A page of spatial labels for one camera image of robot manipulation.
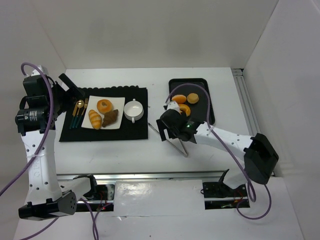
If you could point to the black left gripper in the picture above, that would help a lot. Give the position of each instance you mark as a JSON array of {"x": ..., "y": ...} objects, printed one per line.
[{"x": 65, "y": 90}]

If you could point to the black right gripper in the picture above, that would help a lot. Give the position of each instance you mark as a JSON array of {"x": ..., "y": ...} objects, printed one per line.
[{"x": 162, "y": 128}]

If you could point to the glazed ring donut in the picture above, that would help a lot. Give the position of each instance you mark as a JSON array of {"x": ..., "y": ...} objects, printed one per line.
[{"x": 104, "y": 106}]

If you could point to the golden striped bread roll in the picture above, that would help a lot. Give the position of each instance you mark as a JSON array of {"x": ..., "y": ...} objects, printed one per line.
[{"x": 95, "y": 119}]

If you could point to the brown chocolate croissant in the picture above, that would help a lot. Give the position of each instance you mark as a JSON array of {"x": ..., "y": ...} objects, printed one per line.
[{"x": 110, "y": 118}]

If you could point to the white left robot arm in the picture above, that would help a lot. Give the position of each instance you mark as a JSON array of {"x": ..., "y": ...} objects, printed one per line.
[{"x": 46, "y": 198}]

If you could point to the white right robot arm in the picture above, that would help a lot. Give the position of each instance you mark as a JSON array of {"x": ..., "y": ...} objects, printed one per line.
[{"x": 232, "y": 143}]

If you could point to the black bread tray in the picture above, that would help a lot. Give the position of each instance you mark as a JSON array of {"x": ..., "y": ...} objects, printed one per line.
[{"x": 186, "y": 86}]

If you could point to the small round bread roll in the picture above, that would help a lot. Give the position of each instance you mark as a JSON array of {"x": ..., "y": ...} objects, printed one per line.
[{"x": 192, "y": 98}]

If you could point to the gold teal spoon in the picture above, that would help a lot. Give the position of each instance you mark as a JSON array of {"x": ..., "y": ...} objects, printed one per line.
[{"x": 77, "y": 112}]

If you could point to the gold teal fork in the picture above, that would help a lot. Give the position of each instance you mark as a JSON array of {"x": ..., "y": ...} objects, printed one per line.
[{"x": 82, "y": 114}]

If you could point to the orange round bun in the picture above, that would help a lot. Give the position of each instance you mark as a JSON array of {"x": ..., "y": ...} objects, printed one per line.
[{"x": 179, "y": 98}]

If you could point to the black placemat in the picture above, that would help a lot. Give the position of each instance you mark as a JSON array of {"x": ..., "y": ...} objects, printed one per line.
[{"x": 127, "y": 131}]

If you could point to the white soup cup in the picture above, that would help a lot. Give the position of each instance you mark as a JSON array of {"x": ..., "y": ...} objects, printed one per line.
[{"x": 133, "y": 110}]

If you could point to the white square plate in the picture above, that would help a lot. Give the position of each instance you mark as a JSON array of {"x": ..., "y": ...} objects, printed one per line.
[{"x": 117, "y": 103}]

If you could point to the orange ring donut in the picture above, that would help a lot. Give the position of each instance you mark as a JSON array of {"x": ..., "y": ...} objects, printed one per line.
[{"x": 183, "y": 108}]

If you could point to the aluminium front rail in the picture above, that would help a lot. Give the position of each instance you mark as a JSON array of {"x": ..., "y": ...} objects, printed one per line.
[{"x": 136, "y": 176}]

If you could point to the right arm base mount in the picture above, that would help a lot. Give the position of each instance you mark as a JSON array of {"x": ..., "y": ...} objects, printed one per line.
[{"x": 217, "y": 195}]

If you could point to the aluminium side rail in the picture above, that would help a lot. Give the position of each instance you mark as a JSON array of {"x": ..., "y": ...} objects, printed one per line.
[{"x": 247, "y": 105}]

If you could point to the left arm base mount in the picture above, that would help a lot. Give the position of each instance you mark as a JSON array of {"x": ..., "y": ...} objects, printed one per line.
[{"x": 97, "y": 192}]

